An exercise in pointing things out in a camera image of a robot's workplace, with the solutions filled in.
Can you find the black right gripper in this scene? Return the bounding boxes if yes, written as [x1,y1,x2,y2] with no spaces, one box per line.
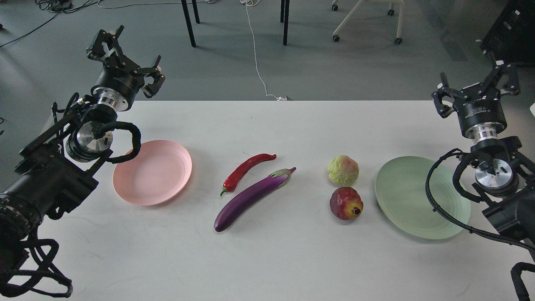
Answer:
[431,50,520,139]

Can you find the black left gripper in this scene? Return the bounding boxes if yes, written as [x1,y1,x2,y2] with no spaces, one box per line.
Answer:
[86,25,166,111]

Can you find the red chili pepper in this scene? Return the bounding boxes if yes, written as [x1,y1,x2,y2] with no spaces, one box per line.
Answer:
[219,153,277,196]

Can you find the green yellow guava fruit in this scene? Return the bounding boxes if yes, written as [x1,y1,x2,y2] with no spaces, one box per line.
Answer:
[327,156,360,186]

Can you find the purple eggplant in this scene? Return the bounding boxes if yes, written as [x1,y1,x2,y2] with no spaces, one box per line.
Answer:
[214,167,296,232]

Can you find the red pomegranate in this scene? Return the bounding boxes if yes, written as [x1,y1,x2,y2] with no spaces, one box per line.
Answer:
[329,186,364,221]

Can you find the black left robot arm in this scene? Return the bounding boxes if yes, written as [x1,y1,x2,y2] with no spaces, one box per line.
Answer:
[0,26,166,298]

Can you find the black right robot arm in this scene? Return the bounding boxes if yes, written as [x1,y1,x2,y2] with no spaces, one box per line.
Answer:
[425,60,535,256]

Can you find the black equipment case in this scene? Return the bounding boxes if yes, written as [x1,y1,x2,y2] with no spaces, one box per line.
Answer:
[480,0,535,67]

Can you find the black table leg left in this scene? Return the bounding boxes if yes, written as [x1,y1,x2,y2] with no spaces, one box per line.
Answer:
[180,0,200,48]

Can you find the black table leg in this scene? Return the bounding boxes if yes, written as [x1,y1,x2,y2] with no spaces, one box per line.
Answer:
[180,0,200,48]
[280,0,290,46]

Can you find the pink plate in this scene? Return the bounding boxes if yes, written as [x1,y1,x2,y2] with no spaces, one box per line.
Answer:
[112,140,193,206]

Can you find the green plate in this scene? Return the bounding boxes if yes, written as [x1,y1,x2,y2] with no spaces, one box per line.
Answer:
[374,156,471,240]

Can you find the white rolling chair base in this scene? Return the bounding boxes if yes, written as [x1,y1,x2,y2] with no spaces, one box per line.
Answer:
[331,0,405,45]

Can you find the black table leg right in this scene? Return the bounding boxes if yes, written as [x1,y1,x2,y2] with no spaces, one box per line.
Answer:
[280,0,290,46]

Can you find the black floor cables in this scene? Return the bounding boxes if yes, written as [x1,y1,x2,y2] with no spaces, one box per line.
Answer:
[0,0,99,48]

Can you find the white floor cable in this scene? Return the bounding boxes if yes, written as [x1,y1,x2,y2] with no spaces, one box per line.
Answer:
[240,0,289,101]

